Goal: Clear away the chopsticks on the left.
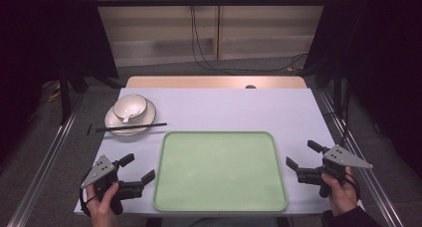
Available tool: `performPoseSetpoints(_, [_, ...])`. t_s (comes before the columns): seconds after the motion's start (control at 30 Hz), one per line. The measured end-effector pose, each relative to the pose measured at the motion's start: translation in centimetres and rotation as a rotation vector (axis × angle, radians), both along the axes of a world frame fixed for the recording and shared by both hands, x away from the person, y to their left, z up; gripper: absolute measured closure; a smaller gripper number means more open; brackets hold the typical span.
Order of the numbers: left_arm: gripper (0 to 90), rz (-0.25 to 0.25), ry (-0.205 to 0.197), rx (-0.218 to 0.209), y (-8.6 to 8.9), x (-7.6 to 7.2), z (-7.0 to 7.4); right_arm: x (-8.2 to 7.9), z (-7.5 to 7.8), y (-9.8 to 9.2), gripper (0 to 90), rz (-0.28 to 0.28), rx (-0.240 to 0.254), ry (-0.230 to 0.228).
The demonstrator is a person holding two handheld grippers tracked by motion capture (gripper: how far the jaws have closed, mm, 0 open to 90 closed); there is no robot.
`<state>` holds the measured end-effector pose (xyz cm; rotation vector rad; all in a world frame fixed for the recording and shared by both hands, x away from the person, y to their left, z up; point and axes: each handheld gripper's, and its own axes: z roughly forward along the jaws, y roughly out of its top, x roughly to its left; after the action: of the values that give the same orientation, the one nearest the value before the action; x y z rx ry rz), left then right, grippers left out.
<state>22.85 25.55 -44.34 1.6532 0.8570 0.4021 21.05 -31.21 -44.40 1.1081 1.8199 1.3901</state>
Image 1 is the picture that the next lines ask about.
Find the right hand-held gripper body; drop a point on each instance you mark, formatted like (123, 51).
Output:
(331, 169)

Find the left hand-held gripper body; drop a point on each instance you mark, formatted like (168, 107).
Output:
(103, 174)

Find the person's right hand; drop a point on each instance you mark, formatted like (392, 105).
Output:
(341, 193)

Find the person's left hand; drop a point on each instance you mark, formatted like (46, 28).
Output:
(101, 207)

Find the black chopsticks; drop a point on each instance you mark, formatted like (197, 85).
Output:
(132, 126)

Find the white ceramic spoon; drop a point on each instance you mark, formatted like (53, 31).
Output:
(127, 116)

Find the small black stick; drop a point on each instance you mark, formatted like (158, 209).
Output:
(89, 129)

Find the white plate with dark rim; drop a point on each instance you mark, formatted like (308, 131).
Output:
(148, 118)

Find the white bowl with dark rim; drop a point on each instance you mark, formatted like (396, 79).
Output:
(134, 105)

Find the green plastic tray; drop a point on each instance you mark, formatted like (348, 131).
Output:
(219, 174)

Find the white table cover sheet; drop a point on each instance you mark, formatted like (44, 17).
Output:
(232, 111)

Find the person's grey clothing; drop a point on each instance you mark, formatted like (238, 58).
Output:
(219, 222)

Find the wooden desk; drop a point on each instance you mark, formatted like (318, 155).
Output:
(199, 82)

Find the black curtain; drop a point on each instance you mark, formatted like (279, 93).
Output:
(381, 54)
(43, 47)

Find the aluminium frame rail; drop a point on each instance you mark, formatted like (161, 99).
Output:
(371, 180)
(43, 160)

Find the black stand post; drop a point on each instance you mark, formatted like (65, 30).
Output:
(65, 97)
(337, 84)

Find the black horizontal frame bar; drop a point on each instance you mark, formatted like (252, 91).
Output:
(212, 2)

